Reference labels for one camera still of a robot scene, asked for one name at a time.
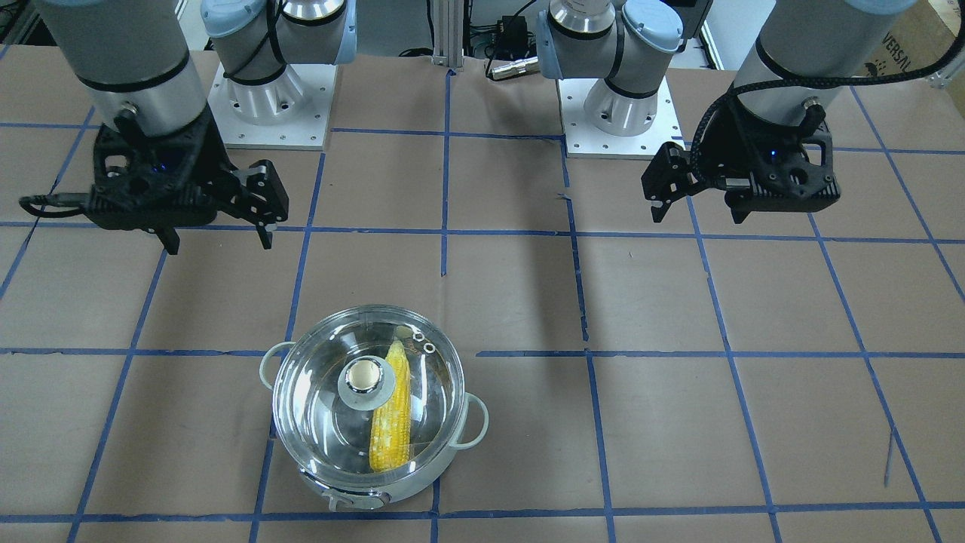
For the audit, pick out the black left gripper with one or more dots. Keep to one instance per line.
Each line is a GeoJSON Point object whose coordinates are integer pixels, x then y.
{"type": "Point", "coordinates": [718, 148]}

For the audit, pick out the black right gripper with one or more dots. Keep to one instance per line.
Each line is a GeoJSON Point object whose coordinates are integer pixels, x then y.
{"type": "Point", "coordinates": [209, 160]}

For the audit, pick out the glass pot lid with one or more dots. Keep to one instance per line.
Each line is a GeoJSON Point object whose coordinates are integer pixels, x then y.
{"type": "Point", "coordinates": [368, 392]}

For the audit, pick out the yellow corn cob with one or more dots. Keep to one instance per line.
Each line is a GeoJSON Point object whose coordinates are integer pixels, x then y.
{"type": "Point", "coordinates": [391, 423]}

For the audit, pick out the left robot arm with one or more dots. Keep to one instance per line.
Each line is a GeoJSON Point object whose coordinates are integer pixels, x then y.
{"type": "Point", "coordinates": [804, 49]}

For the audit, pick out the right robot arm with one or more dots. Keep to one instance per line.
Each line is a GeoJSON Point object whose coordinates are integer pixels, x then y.
{"type": "Point", "coordinates": [134, 52]}

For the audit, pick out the pale green cooking pot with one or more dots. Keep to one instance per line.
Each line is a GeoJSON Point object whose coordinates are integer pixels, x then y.
{"type": "Point", "coordinates": [369, 452]}

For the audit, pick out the cardboard box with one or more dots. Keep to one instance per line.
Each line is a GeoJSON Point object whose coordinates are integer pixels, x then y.
{"type": "Point", "coordinates": [920, 36]}

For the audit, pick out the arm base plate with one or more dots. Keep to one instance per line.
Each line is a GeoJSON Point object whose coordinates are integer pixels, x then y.
{"type": "Point", "coordinates": [598, 123]}
{"type": "Point", "coordinates": [289, 113]}

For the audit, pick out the aluminium frame post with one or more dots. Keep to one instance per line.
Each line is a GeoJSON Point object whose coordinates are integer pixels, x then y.
{"type": "Point", "coordinates": [447, 35]}

